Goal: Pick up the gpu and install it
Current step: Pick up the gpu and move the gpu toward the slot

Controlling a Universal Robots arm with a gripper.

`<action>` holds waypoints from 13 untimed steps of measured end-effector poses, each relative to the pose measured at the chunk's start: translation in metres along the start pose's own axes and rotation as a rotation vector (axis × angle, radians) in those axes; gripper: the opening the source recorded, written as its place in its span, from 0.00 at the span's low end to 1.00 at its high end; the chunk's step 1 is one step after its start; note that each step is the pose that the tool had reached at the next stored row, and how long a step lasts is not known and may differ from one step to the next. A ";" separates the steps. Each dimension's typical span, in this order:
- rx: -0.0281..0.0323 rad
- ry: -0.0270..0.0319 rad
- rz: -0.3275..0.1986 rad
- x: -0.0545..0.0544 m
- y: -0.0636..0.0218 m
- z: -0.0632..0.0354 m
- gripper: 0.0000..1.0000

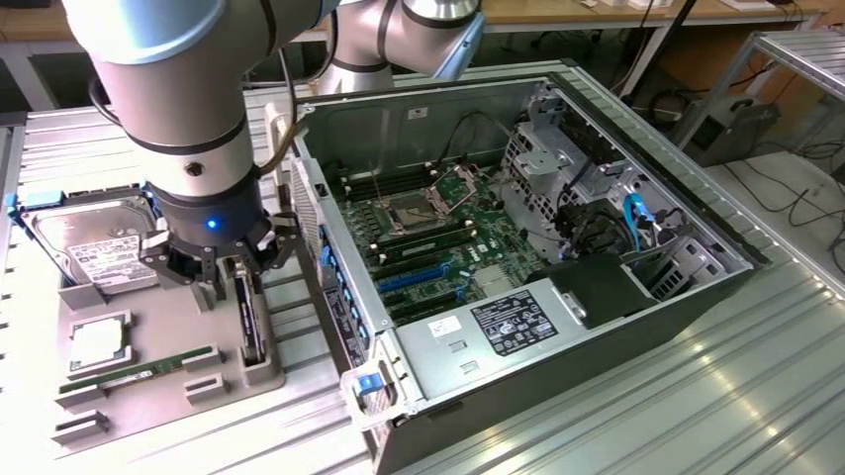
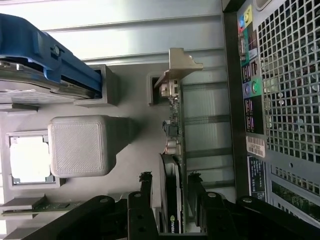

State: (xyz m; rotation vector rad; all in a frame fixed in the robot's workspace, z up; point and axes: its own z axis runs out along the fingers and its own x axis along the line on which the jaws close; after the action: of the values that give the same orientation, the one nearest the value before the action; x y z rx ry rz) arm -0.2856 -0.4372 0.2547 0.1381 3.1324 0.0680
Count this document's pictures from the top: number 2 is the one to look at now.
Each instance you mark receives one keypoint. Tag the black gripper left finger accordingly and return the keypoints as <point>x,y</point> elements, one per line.
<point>140,215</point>

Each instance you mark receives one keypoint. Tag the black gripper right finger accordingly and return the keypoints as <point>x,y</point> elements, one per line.
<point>210,212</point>

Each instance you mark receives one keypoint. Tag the black printed label sticker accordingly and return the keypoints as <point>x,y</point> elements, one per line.
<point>256,177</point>

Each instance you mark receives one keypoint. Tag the white barcode sticker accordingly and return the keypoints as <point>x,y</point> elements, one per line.
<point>256,146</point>

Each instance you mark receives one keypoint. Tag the green RAM stick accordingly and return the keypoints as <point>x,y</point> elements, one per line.
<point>50,208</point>

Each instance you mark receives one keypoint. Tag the grey printed parts rack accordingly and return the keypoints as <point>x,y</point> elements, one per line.
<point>80,145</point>

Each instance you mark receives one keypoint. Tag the silver CPU chip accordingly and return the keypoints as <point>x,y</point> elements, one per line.
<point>30,160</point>

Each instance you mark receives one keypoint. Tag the coloured rear port panel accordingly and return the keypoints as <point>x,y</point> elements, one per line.
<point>250,75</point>

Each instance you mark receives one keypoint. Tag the black perforated PC case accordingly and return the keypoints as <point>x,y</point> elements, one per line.
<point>287,75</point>

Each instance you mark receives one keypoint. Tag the hard disk in blue caddy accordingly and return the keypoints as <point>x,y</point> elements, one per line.
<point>62,67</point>

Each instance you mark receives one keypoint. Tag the graphics card with metal bracket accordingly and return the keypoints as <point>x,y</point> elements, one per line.
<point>175,130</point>

